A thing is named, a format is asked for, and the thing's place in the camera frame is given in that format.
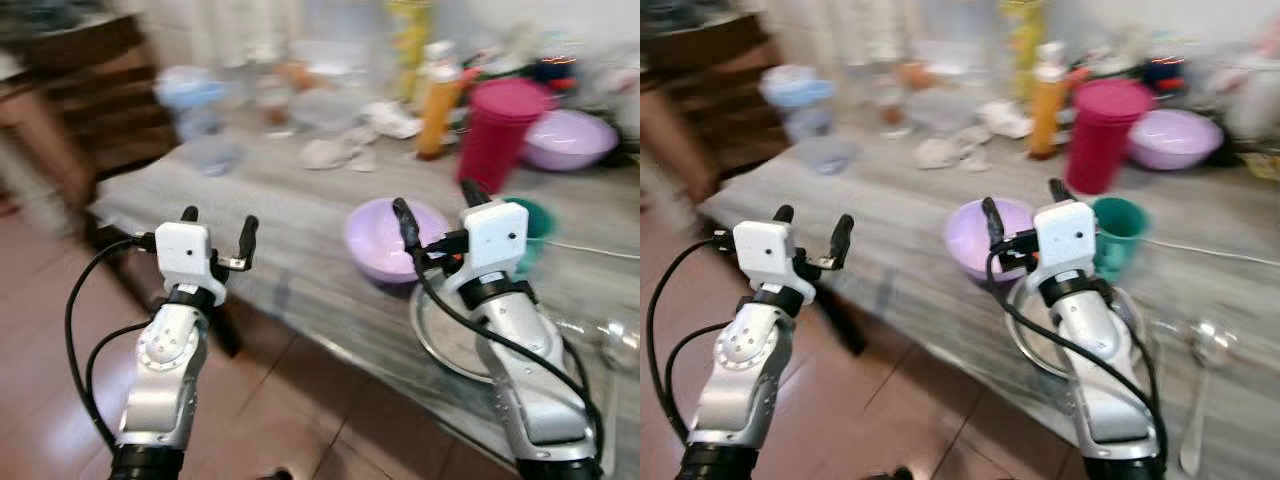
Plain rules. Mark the black table leg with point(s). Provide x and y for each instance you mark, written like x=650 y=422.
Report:
x=842 y=322
x=226 y=330

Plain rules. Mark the clear bottle yellow label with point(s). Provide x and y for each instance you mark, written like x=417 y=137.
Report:
x=410 y=45
x=1022 y=45

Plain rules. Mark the teal plastic cup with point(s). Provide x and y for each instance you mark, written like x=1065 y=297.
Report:
x=538 y=230
x=1120 y=235

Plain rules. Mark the clear glass bowl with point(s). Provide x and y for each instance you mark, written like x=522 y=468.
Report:
x=828 y=155

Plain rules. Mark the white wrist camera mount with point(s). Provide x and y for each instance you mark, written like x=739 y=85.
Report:
x=185 y=255
x=765 y=252
x=1065 y=240
x=497 y=240

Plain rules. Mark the black robot foot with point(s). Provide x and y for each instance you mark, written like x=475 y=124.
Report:
x=900 y=473
x=275 y=474

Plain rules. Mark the purple plastic bowl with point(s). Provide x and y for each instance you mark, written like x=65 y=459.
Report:
x=575 y=140
x=1180 y=140
x=965 y=240
x=375 y=240

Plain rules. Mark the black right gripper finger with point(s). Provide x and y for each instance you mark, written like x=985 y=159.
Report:
x=1058 y=191
x=472 y=193
x=993 y=225
x=406 y=225

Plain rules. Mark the white crumpled paper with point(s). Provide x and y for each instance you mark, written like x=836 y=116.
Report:
x=1005 y=120
x=392 y=120

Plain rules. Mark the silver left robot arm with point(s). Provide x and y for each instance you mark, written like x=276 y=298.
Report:
x=735 y=370
x=165 y=370

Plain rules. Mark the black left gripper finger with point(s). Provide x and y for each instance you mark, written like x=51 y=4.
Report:
x=843 y=238
x=189 y=215
x=248 y=238
x=784 y=214

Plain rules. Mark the round metal plate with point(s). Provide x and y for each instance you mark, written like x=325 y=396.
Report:
x=445 y=335
x=1025 y=330

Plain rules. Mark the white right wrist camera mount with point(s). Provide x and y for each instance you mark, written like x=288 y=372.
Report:
x=1065 y=240
x=497 y=240

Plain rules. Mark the white kitchen food processor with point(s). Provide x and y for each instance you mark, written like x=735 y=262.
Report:
x=1255 y=95

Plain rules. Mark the light blue bowl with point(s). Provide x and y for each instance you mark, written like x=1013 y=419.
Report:
x=192 y=92
x=797 y=92

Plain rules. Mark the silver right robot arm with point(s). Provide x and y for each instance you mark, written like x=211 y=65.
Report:
x=530 y=380
x=1100 y=370

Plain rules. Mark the dark wooden chair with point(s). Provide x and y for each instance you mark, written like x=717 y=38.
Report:
x=90 y=100
x=700 y=100

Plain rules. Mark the orange juice bottle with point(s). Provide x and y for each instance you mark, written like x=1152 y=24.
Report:
x=438 y=115
x=1047 y=115

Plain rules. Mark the dark blue jar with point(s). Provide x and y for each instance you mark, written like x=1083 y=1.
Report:
x=555 y=70
x=1163 y=72

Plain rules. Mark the stacked magenta plastic cups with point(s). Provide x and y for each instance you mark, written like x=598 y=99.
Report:
x=495 y=135
x=1105 y=135

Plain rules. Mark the silver spoon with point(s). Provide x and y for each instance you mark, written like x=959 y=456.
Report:
x=1208 y=340
x=620 y=340

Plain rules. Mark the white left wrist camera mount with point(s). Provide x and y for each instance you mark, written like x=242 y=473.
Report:
x=185 y=255
x=765 y=252

